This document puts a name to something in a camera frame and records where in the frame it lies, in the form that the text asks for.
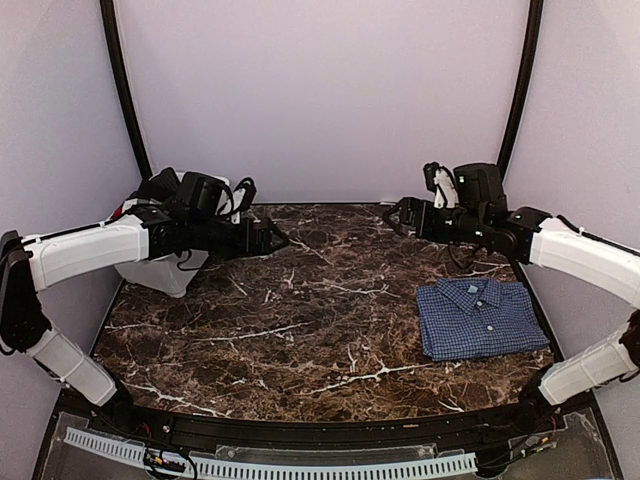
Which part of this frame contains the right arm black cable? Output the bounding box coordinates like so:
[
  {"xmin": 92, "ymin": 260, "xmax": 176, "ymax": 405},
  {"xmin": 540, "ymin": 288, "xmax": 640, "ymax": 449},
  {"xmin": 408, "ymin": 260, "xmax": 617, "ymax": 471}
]
[{"xmin": 447, "ymin": 242, "xmax": 484, "ymax": 274}]

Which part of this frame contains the left black frame post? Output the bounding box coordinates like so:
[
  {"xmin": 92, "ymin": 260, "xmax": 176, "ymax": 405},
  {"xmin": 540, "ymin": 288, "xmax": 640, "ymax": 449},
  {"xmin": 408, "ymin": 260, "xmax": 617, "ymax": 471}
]
[{"xmin": 99, "ymin": 0, "xmax": 153, "ymax": 179}]

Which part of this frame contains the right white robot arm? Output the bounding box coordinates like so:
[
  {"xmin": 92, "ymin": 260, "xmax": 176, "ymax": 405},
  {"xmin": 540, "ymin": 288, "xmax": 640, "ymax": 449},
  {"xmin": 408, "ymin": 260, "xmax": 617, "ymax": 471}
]
[{"xmin": 382, "ymin": 197, "xmax": 639, "ymax": 434}]

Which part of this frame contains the white slotted cable duct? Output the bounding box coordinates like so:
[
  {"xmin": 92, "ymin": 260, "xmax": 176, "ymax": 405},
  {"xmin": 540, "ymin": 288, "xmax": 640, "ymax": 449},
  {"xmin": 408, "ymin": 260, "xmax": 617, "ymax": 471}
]
[{"xmin": 64, "ymin": 427, "xmax": 477, "ymax": 479}]

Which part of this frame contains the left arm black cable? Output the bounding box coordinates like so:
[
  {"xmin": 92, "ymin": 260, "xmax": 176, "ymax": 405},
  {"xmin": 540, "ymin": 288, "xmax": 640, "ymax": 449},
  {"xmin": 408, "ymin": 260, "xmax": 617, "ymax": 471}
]
[{"xmin": 214, "ymin": 175, "xmax": 259, "ymax": 224}]

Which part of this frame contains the blue checked long sleeve shirt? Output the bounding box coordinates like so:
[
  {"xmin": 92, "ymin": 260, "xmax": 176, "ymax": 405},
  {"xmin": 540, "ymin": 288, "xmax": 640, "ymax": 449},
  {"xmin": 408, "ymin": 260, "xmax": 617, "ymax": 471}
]
[{"xmin": 416, "ymin": 277, "xmax": 549, "ymax": 362}]

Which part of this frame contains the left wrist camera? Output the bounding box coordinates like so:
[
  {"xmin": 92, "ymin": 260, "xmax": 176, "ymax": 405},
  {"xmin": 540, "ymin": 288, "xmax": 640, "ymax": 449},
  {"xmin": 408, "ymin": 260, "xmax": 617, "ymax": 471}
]
[{"xmin": 176, "ymin": 171, "xmax": 227, "ymax": 216}]

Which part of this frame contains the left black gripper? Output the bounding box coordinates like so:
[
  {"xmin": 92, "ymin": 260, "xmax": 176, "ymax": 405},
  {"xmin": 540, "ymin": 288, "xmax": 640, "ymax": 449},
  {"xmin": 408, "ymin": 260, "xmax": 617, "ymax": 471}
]
[{"xmin": 189, "ymin": 215, "xmax": 289, "ymax": 260}]

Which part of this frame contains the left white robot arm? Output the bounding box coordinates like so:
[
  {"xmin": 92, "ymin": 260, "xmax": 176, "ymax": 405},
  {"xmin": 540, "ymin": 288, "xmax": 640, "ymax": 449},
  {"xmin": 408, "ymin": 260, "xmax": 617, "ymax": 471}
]
[{"xmin": 1, "ymin": 206, "xmax": 289, "ymax": 436}]

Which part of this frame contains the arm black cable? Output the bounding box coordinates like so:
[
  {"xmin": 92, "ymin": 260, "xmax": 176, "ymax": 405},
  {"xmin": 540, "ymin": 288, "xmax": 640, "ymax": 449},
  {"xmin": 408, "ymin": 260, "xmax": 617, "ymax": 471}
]
[
  {"xmin": 214, "ymin": 175, "xmax": 259, "ymax": 224},
  {"xmin": 447, "ymin": 242, "xmax": 484, "ymax": 274}
]

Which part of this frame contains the right black frame post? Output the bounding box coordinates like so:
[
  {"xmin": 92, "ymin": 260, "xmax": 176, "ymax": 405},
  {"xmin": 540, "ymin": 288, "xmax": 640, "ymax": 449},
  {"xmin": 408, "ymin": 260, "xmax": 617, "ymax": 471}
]
[{"xmin": 496, "ymin": 0, "xmax": 544, "ymax": 179}]

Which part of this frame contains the black white patterned shirt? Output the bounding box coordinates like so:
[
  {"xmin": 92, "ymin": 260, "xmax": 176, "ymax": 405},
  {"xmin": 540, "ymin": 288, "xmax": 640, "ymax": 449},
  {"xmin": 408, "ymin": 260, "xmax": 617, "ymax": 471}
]
[{"xmin": 121, "ymin": 167, "xmax": 181, "ymax": 212}]

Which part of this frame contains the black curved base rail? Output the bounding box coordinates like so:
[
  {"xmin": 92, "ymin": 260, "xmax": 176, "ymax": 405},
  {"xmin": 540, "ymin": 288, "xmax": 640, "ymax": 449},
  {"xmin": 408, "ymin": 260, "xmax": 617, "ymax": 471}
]
[{"xmin": 34, "ymin": 392, "xmax": 622, "ymax": 479}]

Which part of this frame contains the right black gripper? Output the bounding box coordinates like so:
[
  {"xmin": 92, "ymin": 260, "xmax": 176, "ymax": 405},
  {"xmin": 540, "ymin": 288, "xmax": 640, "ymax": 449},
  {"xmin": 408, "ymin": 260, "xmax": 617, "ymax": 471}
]
[{"xmin": 383, "ymin": 196, "xmax": 488, "ymax": 245}]

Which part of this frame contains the black frame post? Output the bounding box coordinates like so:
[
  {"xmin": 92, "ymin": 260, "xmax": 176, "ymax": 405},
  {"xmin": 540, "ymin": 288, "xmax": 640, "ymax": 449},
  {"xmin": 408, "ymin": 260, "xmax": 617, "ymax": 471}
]
[
  {"xmin": 496, "ymin": 0, "xmax": 544, "ymax": 179},
  {"xmin": 99, "ymin": 0, "xmax": 153, "ymax": 179}
]

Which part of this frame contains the white plastic bin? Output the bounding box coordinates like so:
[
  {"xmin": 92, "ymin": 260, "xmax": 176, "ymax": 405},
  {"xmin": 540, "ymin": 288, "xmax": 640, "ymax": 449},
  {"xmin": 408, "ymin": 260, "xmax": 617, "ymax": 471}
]
[{"xmin": 115, "ymin": 176, "xmax": 239, "ymax": 298}]

